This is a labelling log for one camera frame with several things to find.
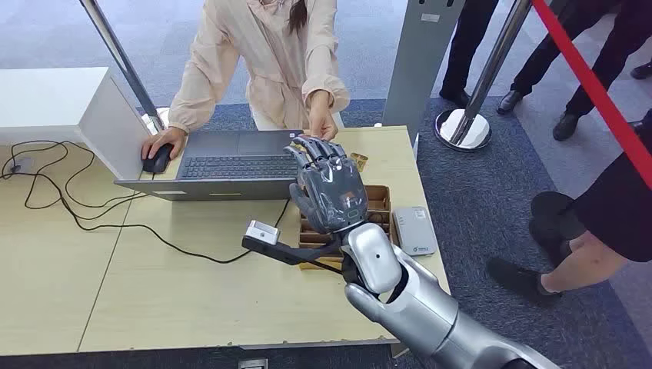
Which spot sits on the gold printed card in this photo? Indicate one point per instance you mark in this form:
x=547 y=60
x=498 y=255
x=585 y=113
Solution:
x=359 y=161

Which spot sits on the white card reader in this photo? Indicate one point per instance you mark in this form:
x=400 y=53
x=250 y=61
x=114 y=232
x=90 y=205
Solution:
x=415 y=232

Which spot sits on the chrome stanchion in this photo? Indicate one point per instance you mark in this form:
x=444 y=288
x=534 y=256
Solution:
x=119 y=56
x=481 y=76

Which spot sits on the grey floor socket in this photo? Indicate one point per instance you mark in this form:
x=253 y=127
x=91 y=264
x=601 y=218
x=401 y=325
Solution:
x=253 y=364

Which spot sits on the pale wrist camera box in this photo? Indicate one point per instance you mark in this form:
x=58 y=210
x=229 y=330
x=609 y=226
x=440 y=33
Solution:
x=262 y=233

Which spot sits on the person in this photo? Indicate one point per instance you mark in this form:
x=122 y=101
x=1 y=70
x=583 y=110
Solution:
x=611 y=203
x=643 y=70
x=275 y=61
x=466 y=46
x=601 y=56

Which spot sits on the dark grey laptop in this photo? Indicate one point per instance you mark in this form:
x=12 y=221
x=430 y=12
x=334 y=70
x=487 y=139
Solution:
x=229 y=168

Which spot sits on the black computer mouse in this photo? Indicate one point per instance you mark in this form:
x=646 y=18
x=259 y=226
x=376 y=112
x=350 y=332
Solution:
x=157 y=162

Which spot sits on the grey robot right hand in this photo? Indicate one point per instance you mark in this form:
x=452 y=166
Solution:
x=331 y=193

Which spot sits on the wooden card organizer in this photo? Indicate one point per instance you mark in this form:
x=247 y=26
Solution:
x=379 y=199

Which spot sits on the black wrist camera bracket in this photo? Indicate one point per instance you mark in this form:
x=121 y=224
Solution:
x=290 y=252

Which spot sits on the person's left hand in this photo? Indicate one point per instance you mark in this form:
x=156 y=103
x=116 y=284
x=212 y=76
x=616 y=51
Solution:
x=322 y=119

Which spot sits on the person's right hand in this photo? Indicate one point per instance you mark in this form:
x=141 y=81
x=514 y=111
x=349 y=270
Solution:
x=165 y=136

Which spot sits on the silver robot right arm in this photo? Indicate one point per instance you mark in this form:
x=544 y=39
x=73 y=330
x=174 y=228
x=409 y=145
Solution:
x=423 y=310

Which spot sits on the white cabinet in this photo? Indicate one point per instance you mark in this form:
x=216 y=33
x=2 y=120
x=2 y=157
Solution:
x=51 y=102

